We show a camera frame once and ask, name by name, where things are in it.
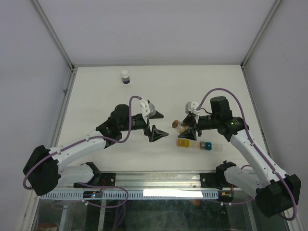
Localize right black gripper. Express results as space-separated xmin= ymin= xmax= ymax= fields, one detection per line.
xmin=178 ymin=114 xmax=219 ymax=141

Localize clear bottle yellow pills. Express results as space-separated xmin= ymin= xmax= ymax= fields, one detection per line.
xmin=175 ymin=121 xmax=189 ymax=134

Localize clear bottle cap orange label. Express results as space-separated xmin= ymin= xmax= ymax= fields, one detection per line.
xmin=171 ymin=120 xmax=181 ymax=129

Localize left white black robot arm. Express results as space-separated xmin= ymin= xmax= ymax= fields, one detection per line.
xmin=23 ymin=99 xmax=168 ymax=196

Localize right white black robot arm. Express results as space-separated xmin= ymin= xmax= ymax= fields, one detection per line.
xmin=179 ymin=96 xmax=301 ymax=218

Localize white cap blue pill bottle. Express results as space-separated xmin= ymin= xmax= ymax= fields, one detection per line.
xmin=121 ymin=70 xmax=130 ymax=84

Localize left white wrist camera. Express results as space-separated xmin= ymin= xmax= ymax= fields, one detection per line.
xmin=139 ymin=98 xmax=156 ymax=121

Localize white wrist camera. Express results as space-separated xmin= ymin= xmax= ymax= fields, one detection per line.
xmin=185 ymin=102 xmax=200 ymax=115
xmin=139 ymin=98 xmax=156 ymax=121

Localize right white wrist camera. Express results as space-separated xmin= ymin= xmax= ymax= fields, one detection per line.
xmin=185 ymin=102 xmax=200 ymax=115

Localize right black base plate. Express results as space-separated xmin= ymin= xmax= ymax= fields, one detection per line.
xmin=200 ymin=172 xmax=231 ymax=190

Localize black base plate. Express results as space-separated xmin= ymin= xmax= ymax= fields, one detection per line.
xmin=73 ymin=172 xmax=116 ymax=188
xmin=200 ymin=172 xmax=231 ymax=190

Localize aluminium mounting rail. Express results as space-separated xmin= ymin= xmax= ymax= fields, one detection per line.
xmin=57 ymin=171 xmax=251 ymax=191

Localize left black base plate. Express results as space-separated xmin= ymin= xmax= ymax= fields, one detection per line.
xmin=73 ymin=172 xmax=116 ymax=188

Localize white slotted cable duct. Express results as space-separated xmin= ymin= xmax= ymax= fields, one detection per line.
xmin=41 ymin=189 xmax=218 ymax=200

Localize right aluminium frame post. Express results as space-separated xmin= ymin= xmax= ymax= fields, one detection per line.
xmin=240 ymin=0 xmax=283 ymax=69

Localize aluminium frame post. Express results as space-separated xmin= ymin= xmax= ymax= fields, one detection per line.
xmin=30 ymin=0 xmax=74 ymax=70
xmin=240 ymin=0 xmax=283 ymax=69

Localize left aluminium frame post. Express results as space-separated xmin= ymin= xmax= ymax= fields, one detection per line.
xmin=30 ymin=0 xmax=74 ymax=70

